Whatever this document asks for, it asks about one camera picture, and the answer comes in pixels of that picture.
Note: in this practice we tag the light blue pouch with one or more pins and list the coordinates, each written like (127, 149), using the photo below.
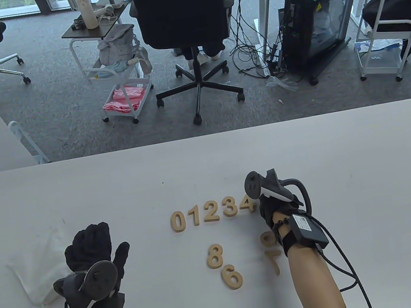
(109, 70)

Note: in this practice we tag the clear blue plastic packets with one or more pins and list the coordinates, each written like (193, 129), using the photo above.
(381, 45)

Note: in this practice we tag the black grey hand controller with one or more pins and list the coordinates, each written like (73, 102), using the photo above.
(252, 185)
(102, 277)

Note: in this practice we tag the small dark gadget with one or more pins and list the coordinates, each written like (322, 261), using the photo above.
(77, 24)

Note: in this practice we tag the cream cylindrical bottle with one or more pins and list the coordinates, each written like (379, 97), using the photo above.
(86, 12)

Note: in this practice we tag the black bag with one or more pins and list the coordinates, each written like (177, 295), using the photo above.
(395, 15)

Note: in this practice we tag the white flat box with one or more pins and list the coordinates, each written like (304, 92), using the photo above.
(111, 1)

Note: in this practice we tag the double-bump wooden number block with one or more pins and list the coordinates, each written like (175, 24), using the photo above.
(235, 210)

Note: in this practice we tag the double-loop wooden number block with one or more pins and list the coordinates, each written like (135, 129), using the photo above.
(215, 256)

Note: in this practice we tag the white handheld device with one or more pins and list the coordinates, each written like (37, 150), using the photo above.
(106, 9)

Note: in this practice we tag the grey backpack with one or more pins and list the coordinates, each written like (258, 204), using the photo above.
(116, 44)

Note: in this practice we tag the pink folded cloths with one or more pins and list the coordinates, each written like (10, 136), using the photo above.
(124, 98)

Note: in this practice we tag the looped tailed wooden number block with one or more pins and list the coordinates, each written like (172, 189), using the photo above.
(226, 276)
(262, 240)

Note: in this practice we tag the person's right hand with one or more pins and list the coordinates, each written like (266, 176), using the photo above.
(264, 207)

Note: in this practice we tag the flat-top slanted wooden number block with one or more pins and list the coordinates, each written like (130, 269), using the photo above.
(276, 268)

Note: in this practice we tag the angular wooden number block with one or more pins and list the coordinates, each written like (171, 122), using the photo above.
(244, 207)

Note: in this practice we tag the black high-back office chair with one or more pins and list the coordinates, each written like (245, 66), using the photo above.
(179, 7)

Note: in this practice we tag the black forearm sensor box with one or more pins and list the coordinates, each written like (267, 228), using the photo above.
(308, 231)

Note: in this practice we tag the person's right forearm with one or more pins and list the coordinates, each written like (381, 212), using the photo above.
(316, 285)

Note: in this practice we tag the curved flat-base wooden number block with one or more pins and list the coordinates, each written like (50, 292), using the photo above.
(213, 219)

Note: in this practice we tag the straight wooden number block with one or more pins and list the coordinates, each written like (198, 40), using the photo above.
(196, 217)

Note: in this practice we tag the clear plastic bag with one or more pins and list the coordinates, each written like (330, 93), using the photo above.
(282, 84)

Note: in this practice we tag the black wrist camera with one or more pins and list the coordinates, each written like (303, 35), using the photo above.
(117, 304)

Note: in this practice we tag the black computer tower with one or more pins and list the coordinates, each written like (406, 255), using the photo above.
(319, 10)

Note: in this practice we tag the person's left hand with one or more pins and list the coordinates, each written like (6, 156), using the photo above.
(88, 246)

